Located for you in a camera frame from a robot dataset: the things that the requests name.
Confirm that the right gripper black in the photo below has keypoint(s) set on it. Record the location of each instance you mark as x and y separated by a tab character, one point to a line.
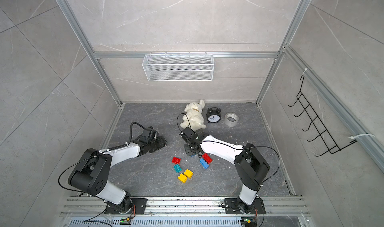
188	152

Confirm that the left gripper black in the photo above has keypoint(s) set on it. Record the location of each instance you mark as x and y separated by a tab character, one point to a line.
162	141

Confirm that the long red lego brick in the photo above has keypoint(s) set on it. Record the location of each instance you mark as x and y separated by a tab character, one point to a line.
207	158

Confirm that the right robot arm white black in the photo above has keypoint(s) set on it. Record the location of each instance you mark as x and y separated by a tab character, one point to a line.
251	166

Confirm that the aluminium mounting rail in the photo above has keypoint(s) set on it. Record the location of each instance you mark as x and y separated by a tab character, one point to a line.
190	207

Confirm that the small red lego brick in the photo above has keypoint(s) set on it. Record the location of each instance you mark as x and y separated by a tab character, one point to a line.
176	160

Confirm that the yellow lego brick middle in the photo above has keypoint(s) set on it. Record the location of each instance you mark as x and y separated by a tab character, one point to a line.
188	173

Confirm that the grey tape roll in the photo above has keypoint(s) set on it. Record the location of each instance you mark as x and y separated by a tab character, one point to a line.
231	119

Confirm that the black alarm clock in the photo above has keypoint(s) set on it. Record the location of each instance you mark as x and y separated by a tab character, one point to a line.
214	115

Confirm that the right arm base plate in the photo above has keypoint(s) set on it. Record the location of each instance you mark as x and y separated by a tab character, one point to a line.
235	206

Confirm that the white wire mesh basket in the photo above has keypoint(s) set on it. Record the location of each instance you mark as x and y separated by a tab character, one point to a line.
178	67

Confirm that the teal lego brick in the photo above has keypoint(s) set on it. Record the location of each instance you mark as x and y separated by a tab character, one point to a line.
177	168

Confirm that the long blue lego brick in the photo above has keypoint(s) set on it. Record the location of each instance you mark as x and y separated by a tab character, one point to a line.
204	163

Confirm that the yellow lego brick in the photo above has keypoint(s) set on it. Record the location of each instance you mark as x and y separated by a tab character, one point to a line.
188	173
182	178

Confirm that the black wire hook rack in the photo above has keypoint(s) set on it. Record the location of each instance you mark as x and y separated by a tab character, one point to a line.
316	123

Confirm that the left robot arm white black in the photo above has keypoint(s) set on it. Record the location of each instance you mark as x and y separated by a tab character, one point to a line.
91	173

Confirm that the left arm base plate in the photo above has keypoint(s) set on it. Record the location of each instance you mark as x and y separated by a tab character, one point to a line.
129	206

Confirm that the white plush dog toy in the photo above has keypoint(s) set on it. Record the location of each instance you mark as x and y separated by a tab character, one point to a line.
193	116

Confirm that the yellow lego brick lower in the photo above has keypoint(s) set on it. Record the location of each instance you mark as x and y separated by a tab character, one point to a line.
182	178

